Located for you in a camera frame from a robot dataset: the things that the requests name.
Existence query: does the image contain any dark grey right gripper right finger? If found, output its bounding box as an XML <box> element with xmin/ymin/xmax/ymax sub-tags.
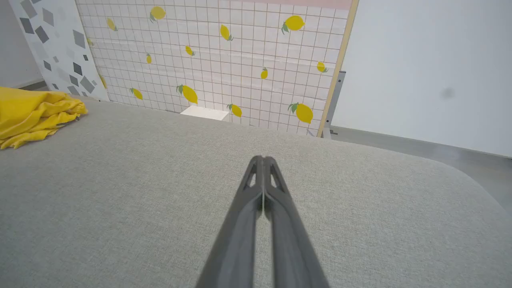
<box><xmin>263</xmin><ymin>156</ymin><xmax>331</xmax><ymax>288</ymax></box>

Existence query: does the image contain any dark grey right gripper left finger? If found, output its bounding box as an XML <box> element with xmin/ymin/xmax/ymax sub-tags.
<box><xmin>195</xmin><ymin>155</ymin><xmax>264</xmax><ymax>288</ymax></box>

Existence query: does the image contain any yellow t-shirt with prints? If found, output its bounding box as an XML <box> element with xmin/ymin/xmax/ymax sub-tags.
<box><xmin>0</xmin><ymin>87</ymin><xmax>88</xmax><ymax>150</ymax></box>

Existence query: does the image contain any small white box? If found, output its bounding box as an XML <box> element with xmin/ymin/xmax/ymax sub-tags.
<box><xmin>180</xmin><ymin>105</ymin><xmax>230</xmax><ymax>122</ymax></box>

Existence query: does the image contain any grey metal stand leg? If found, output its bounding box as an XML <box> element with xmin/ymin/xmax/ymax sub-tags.
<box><xmin>322</xmin><ymin>71</ymin><xmax>346</xmax><ymax>140</ymax></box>

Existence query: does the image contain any lemon pattern tile panel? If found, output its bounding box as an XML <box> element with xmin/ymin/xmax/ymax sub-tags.
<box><xmin>74</xmin><ymin>0</ymin><xmax>359</xmax><ymax>138</ymax></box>

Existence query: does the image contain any white partition board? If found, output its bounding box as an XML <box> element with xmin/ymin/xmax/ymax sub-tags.
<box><xmin>331</xmin><ymin>0</ymin><xmax>512</xmax><ymax>158</ymax></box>

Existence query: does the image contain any grey terrazzo pattern panel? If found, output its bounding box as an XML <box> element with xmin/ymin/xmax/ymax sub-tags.
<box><xmin>9</xmin><ymin>0</ymin><xmax>110</xmax><ymax>102</ymax></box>

